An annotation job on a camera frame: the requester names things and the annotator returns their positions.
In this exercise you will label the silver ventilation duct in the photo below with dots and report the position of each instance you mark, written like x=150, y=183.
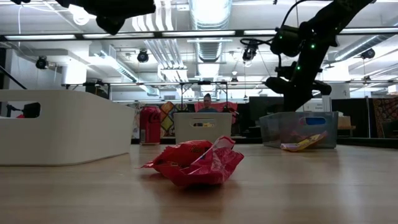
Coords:
x=210, y=18

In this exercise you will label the dark translucent grey bin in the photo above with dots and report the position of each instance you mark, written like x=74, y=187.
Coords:
x=270, y=130

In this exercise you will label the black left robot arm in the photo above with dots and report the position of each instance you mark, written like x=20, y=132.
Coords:
x=20, y=1

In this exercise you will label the patterned wall tapestry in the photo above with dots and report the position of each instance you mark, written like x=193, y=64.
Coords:
x=385, y=115

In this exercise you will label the red cloth banner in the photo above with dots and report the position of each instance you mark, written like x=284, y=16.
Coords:
x=228, y=107

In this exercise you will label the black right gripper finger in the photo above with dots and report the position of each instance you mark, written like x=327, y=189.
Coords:
x=304, y=101
x=291, y=102

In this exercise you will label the black overhead frame bar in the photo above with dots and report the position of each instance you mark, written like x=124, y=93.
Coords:
x=158, y=34

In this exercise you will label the colourful patchwork quilt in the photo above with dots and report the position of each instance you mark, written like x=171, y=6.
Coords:
x=168, y=118

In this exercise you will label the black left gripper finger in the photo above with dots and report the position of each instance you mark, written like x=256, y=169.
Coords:
x=140, y=6

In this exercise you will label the person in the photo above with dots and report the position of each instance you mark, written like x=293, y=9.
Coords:
x=207, y=104

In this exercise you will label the yellow Sour Patch Kids pack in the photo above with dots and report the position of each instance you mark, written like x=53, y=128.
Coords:
x=207, y=124
x=303, y=143

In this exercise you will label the cardboard box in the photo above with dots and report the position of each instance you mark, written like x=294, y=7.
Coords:
x=343, y=122

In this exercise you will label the black monitor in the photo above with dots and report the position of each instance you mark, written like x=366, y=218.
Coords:
x=264, y=107

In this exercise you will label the red soda can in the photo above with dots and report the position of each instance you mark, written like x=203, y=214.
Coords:
x=150, y=124

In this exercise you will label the red KitKat wrapper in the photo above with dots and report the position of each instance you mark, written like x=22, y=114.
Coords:
x=21, y=116
x=214, y=168
x=183, y=154

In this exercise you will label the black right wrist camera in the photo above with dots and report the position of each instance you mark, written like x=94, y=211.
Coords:
x=286, y=40

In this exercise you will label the black ceiling spotlight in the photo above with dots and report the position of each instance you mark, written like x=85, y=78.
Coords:
x=143, y=56
x=248, y=53
x=42, y=63
x=367, y=53

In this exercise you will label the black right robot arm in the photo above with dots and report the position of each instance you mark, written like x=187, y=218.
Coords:
x=342, y=15

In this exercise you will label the white LED light bar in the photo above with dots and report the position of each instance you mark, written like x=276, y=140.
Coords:
x=259, y=32
x=40, y=37
x=118, y=35
x=370, y=30
x=199, y=33

